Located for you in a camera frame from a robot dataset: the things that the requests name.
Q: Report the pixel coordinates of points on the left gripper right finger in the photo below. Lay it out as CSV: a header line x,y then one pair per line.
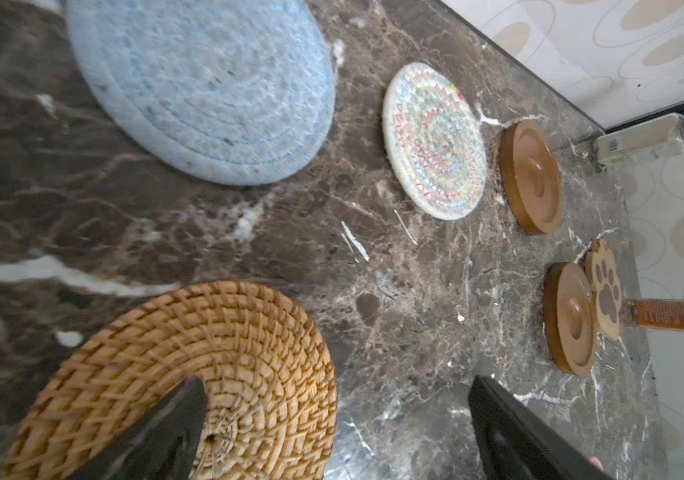
x,y
516,444

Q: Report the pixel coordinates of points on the paw shaped wooden coaster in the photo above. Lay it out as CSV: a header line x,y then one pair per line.
x,y
602,272

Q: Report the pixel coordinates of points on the brown wooden round coaster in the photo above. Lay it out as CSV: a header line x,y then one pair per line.
x,y
531,178

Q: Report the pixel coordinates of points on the light blue fabric coaster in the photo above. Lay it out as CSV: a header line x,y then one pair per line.
x,y
238,93

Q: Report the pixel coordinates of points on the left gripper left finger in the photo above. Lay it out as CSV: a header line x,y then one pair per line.
x,y
160,445

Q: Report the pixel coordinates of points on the white multicolour woven coaster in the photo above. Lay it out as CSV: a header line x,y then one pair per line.
x,y
434,142

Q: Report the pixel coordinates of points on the clear bottle black cap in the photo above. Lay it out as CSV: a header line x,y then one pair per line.
x,y
659,138

